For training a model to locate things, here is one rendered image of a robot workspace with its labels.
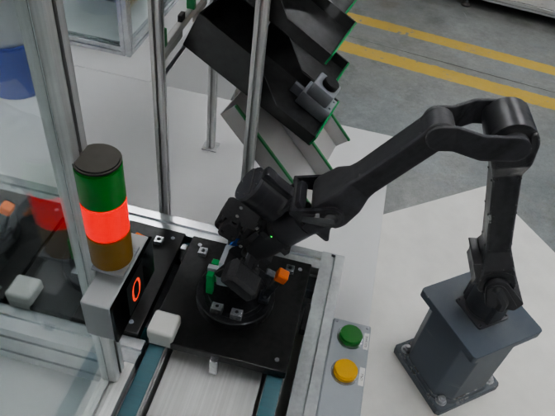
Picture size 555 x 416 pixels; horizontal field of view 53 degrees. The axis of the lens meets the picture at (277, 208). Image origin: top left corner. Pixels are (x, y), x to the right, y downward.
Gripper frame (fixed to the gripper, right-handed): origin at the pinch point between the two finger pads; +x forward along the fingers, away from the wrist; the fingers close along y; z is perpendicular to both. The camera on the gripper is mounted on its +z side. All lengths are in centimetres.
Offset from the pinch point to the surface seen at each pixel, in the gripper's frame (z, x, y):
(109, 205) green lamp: 24.9, -16.9, 21.0
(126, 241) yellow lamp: 20.0, -11.9, 19.7
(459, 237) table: -49, -11, -41
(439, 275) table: -46, -8, -28
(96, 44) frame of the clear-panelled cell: 41, 58, -85
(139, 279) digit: 14.3, -5.0, 18.0
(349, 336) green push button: -24.2, -5.2, 1.8
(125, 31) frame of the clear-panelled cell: 37, 46, -85
